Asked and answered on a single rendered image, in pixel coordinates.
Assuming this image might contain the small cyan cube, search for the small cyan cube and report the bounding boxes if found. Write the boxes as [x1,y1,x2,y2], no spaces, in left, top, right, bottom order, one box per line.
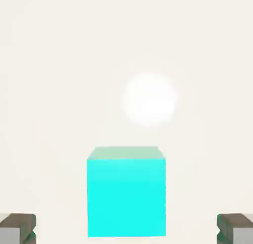
[86,146,167,238]

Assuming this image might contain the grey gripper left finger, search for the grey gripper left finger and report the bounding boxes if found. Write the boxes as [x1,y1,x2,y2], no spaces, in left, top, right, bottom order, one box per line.
[0,213,37,244]

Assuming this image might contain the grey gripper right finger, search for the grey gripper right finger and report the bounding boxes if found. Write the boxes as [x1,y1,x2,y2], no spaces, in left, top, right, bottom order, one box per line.
[216,213,253,244]

